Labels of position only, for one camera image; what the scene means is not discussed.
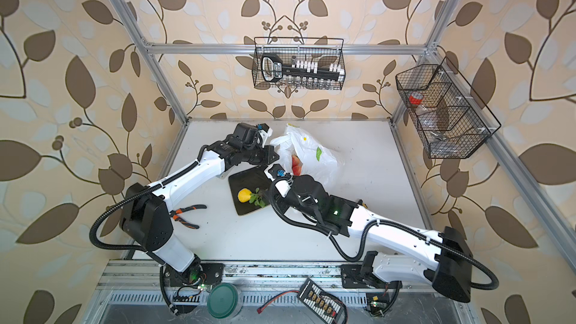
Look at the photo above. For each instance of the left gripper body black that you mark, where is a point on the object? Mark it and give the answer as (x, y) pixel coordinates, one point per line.
(255, 153)

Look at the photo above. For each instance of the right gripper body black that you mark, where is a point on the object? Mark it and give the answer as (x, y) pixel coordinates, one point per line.
(292, 201)

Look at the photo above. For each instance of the white plastic bag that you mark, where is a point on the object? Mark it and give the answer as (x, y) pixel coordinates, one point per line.
(320, 162)

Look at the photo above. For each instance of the yellow fake lemon with leaves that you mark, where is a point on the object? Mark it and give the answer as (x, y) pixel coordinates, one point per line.
(247, 196)

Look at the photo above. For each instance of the red fake strawberry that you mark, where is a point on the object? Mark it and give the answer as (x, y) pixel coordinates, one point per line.
(296, 165)

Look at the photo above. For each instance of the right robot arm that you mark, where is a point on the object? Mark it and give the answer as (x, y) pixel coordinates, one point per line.
(392, 251)

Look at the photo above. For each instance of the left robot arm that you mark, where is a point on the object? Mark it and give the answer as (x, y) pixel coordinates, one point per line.
(147, 213)

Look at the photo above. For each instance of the black square tray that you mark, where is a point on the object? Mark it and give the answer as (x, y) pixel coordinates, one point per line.
(251, 179)

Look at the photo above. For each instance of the black tool set in basket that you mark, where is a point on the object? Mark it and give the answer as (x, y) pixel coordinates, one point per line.
(274, 70)

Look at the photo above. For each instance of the black connector board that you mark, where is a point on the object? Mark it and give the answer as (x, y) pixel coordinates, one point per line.
(327, 307)

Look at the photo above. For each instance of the small circuit board right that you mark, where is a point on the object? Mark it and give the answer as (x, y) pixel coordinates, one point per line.
(377, 303)

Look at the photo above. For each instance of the green round lid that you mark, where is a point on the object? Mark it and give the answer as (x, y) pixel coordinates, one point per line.
(223, 301)

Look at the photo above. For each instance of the red cap plastic bottle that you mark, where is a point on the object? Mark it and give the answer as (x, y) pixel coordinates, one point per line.
(426, 117)

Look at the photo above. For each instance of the black wire basket centre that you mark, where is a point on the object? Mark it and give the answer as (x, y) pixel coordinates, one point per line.
(325, 50)

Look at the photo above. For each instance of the black wire basket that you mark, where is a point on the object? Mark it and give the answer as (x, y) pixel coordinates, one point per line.
(463, 114)
(325, 50)

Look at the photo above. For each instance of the black wire basket right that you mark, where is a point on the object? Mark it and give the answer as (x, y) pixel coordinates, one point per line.
(463, 114)

